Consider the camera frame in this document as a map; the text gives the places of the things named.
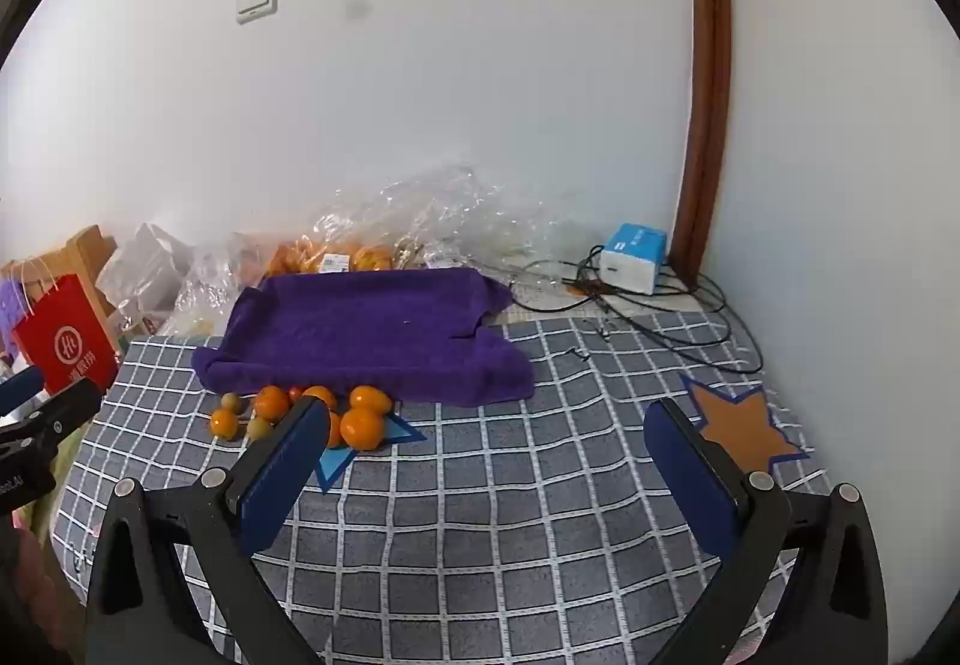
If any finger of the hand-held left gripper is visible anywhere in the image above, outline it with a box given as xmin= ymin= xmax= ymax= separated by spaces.
xmin=0 ymin=378 xmax=103 ymax=467
xmin=0 ymin=367 xmax=46 ymax=417

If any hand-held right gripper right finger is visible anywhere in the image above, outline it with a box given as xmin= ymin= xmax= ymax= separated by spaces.
xmin=645 ymin=397 xmax=891 ymax=665

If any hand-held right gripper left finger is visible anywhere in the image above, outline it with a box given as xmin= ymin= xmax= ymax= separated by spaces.
xmin=85 ymin=397 xmax=332 ymax=665

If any cluster of small oranges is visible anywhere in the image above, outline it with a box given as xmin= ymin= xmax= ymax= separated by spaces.
xmin=208 ymin=384 xmax=395 ymax=452

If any purple towel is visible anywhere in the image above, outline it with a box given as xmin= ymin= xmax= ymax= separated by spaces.
xmin=193 ymin=267 xmax=536 ymax=407

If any person's left forearm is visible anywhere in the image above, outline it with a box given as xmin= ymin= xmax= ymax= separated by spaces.
xmin=0 ymin=519 xmax=85 ymax=665

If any red paper bag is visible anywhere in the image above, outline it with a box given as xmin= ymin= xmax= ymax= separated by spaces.
xmin=13 ymin=273 xmax=122 ymax=396

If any purple paper bag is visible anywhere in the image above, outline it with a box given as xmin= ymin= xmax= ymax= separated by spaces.
xmin=0 ymin=281 xmax=37 ymax=366

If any wooden rack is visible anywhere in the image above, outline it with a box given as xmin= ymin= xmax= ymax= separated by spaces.
xmin=0 ymin=224 xmax=119 ymax=336

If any white plastic bag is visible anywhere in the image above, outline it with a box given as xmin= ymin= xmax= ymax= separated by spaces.
xmin=96 ymin=222 xmax=194 ymax=325

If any clear plastic bag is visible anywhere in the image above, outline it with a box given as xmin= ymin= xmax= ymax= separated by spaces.
xmin=171 ymin=233 xmax=260 ymax=338

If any grey checked blanket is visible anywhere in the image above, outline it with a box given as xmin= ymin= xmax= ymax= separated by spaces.
xmin=52 ymin=316 xmax=833 ymax=665

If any blue and white box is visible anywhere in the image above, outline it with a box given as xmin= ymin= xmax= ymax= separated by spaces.
xmin=598 ymin=223 xmax=669 ymax=295

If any clear bag of oranges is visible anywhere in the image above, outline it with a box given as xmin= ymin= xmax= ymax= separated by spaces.
xmin=259 ymin=164 xmax=601 ymax=277

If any striped bed sheet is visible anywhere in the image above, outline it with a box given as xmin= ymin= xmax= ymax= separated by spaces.
xmin=480 ymin=260 xmax=725 ymax=322

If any black cable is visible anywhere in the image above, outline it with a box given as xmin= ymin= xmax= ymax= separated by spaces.
xmin=510 ymin=243 xmax=764 ymax=375

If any brown wooden door frame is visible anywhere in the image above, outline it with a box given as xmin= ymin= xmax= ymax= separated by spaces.
xmin=670 ymin=0 xmax=733 ymax=276

